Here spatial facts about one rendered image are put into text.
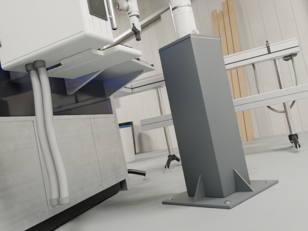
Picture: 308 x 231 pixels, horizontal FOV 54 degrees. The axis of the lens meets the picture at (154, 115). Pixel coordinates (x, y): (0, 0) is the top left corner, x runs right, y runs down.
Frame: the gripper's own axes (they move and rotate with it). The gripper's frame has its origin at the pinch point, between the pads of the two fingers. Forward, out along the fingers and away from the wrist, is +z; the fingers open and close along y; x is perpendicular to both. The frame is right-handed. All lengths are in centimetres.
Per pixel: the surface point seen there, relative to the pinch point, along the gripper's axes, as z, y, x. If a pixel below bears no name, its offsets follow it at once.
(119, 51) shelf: 33, 88, 20
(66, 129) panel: 59, 57, -35
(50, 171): 78, 101, -17
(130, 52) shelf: 32, 81, 22
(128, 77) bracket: 26.5, 0.4, -13.3
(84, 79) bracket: 31, 50, -22
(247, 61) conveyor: 24, -82, 71
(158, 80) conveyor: 21, -82, -15
